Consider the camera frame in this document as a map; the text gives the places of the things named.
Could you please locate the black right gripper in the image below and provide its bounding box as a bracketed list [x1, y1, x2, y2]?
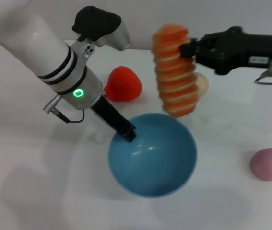
[179, 26, 272, 75]

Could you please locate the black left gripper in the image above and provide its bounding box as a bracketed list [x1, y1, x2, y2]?
[90, 97, 137, 143]

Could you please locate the red toy fruit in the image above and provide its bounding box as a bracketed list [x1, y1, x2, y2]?
[104, 66, 142, 103]

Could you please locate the left arm cable with connector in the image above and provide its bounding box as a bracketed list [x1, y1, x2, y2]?
[42, 95, 85, 124]

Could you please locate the pink toy peach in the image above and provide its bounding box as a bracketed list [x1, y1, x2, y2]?
[250, 148, 272, 182]

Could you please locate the beige round bun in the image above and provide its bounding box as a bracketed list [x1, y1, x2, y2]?
[194, 72, 210, 98]

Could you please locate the blue bowl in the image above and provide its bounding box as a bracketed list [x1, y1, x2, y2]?
[108, 113, 198, 198]

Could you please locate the orange striped bread loaf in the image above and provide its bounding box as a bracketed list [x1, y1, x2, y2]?
[151, 23, 200, 118]

